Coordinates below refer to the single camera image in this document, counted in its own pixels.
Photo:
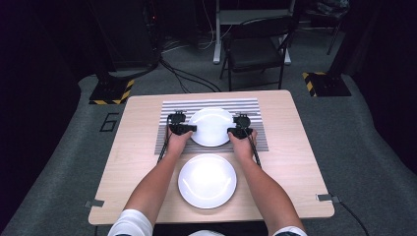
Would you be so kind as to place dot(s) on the dark cabinet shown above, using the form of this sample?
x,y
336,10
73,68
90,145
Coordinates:
x,y
131,32

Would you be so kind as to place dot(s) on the black folding chair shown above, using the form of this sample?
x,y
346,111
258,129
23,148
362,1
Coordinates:
x,y
252,52

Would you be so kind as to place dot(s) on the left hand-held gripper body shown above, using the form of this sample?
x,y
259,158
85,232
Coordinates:
x,y
177,123

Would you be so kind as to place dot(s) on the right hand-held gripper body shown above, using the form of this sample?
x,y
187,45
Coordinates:
x,y
244,124

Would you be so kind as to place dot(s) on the grey tape piece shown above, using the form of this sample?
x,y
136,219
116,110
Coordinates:
x,y
326,197
94,203

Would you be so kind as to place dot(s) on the person's right hand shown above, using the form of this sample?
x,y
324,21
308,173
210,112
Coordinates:
x,y
244,147

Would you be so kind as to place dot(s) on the black yellow striped stand base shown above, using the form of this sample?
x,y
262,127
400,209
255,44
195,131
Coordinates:
x,y
327,84
109,93

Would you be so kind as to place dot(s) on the dark chair with clutter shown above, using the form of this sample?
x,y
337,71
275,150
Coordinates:
x,y
327,13

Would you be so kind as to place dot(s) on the white desk frame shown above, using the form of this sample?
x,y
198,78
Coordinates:
x,y
217,49

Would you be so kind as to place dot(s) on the person's left hand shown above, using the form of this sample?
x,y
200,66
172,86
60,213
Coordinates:
x,y
177,142

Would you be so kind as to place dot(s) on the grey striped placemat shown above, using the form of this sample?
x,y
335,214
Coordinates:
x,y
262,141

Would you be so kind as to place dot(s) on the person's white shirt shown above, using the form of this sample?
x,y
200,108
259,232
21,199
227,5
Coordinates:
x,y
131,224

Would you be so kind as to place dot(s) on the white plate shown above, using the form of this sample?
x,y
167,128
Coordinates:
x,y
211,127
207,181

